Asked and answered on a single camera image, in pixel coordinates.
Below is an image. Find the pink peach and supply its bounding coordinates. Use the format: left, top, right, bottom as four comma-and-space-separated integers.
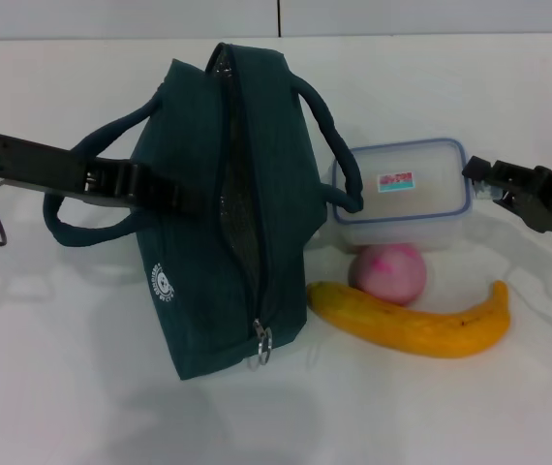
348, 243, 426, 306

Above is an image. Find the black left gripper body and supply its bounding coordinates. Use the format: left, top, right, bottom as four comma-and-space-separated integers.
0, 134, 135, 209

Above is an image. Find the silver zipper key ring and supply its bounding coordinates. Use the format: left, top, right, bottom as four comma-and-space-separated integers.
251, 318, 275, 372

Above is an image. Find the clear container with blue lid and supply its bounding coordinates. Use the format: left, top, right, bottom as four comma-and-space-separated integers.
331, 138, 505, 253

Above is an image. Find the teal fabric lunch bag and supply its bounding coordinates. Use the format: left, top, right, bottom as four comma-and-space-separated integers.
43, 42, 367, 384

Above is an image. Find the yellow banana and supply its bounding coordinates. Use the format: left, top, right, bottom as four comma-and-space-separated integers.
307, 279, 512, 359

